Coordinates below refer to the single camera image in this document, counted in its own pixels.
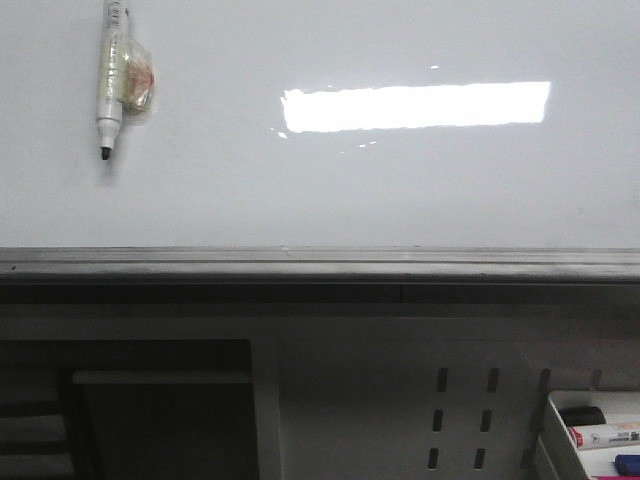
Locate white whiteboard marker with tape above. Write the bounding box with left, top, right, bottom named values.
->
left=96, top=0, right=155, bottom=161

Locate white whiteboard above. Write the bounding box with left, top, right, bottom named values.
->
left=1, top=1, right=639, bottom=282

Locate white perforated stand panel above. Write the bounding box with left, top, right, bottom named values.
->
left=251, top=328, right=639, bottom=479

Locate white metal marker tray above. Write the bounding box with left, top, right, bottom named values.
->
left=534, top=390, right=639, bottom=479

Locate red capped marker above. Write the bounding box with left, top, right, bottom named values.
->
left=568, top=422, right=639, bottom=451

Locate blue capped marker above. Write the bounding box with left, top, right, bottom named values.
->
left=614, top=454, right=640, bottom=477

